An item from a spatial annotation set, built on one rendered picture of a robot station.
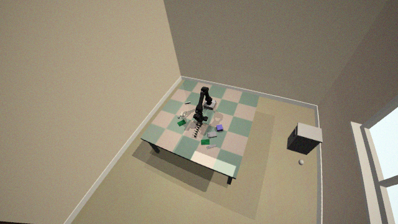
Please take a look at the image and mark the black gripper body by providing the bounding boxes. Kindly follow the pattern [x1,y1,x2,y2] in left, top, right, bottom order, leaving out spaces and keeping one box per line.
[200,114,208,121]

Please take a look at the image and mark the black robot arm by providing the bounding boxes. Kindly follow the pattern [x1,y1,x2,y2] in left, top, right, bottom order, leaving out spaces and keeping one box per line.
[195,86,212,122]

